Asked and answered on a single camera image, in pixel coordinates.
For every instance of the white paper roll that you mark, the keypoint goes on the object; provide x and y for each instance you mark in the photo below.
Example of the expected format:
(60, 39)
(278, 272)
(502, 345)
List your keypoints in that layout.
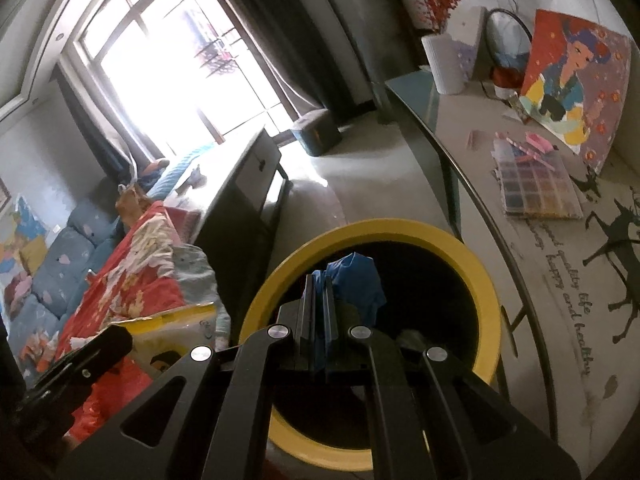
(445, 65)

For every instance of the blue sofa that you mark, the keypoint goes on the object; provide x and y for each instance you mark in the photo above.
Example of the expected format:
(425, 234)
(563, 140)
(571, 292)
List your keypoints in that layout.
(75, 260)

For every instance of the blue storage box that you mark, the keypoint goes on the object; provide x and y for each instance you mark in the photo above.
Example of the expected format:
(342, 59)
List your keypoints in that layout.
(315, 135)

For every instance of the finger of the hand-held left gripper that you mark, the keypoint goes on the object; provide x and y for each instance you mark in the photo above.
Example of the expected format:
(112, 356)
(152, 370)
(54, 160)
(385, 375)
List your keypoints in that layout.
(85, 367)

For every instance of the yellow plastic bag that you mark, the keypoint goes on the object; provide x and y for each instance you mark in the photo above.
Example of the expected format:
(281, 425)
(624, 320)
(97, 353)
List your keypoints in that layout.
(170, 330)

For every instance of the large window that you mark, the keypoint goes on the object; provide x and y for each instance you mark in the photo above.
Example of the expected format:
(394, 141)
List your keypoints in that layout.
(150, 60)

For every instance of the yellow rimmed bin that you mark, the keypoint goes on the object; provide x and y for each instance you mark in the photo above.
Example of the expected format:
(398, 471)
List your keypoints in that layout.
(400, 232)

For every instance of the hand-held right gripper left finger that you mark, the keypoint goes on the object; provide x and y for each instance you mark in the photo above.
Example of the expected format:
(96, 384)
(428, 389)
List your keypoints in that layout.
(310, 320)

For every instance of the round black framed mirror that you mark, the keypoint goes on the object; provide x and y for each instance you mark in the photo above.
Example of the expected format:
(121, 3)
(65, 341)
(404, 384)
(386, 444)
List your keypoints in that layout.
(505, 35)

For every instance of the red floral blanket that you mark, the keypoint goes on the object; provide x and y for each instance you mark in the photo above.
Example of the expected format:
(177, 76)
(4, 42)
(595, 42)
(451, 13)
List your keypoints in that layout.
(135, 280)

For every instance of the table with deer print cover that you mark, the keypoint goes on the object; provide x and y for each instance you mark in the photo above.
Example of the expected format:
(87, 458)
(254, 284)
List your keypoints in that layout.
(550, 310)

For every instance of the grey coffee table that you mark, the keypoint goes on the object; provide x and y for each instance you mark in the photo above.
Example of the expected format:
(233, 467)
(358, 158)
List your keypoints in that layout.
(240, 185)

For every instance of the white paper bag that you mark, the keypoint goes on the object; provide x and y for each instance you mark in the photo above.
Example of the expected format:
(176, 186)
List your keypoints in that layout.
(475, 35)

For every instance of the dark blue curtain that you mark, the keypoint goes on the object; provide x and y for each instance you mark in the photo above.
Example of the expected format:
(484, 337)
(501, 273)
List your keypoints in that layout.
(100, 135)

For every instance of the light blue printed cloth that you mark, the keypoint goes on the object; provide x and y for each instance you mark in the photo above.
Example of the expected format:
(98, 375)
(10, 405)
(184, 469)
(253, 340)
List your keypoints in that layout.
(200, 270)

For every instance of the dark grey curtain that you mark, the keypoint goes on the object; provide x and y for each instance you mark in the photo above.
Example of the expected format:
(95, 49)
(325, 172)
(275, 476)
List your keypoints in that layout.
(280, 25)

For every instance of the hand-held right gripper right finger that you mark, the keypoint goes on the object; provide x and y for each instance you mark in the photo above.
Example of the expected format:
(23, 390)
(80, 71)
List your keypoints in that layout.
(329, 320)

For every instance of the clear bead organizer box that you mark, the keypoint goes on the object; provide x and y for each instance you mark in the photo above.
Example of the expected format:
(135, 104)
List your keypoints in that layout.
(540, 185)

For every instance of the colourful portrait painting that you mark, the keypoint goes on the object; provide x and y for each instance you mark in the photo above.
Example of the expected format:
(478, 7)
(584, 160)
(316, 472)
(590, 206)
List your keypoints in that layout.
(575, 85)

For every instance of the red round object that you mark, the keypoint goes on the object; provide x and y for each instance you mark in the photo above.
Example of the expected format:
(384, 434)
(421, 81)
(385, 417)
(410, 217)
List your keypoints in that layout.
(507, 76)

